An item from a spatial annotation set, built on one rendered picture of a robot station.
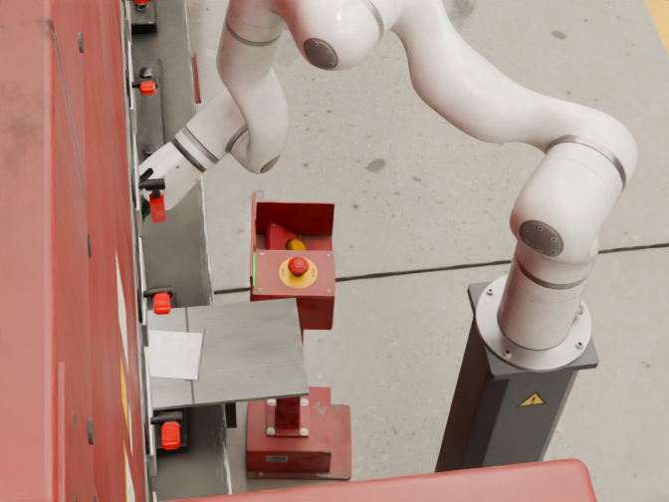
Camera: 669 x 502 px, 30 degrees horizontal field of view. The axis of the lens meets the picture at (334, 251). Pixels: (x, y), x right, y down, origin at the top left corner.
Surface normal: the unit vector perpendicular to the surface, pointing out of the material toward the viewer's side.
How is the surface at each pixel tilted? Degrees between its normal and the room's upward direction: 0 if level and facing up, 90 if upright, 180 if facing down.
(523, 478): 0
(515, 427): 90
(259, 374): 0
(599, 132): 11
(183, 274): 0
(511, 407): 90
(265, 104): 55
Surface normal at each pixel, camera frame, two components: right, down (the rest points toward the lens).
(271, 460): 0.01, 0.81
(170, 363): 0.04, -0.58
